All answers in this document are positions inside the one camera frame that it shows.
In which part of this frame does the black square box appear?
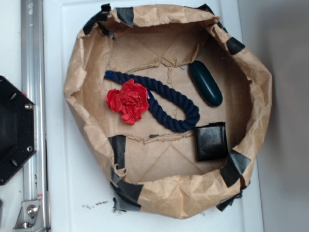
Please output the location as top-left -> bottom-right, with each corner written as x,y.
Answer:
194,122 -> 228,161

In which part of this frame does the brown paper bag tray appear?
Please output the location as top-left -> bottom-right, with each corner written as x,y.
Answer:
64,4 -> 272,218

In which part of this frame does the red crumpled paper ball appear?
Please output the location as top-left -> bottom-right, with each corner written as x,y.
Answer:
105,79 -> 149,125

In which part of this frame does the dark green oval case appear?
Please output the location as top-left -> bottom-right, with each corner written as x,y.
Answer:
188,60 -> 223,107

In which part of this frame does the navy blue twisted rope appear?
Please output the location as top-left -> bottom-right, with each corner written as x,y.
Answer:
104,70 -> 201,133

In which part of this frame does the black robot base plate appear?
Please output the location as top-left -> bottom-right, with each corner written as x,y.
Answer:
0,76 -> 36,186

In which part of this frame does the aluminium extrusion rail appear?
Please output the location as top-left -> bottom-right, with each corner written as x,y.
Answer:
21,0 -> 48,201

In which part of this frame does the metal corner bracket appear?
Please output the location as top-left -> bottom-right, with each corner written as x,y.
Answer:
13,200 -> 46,232

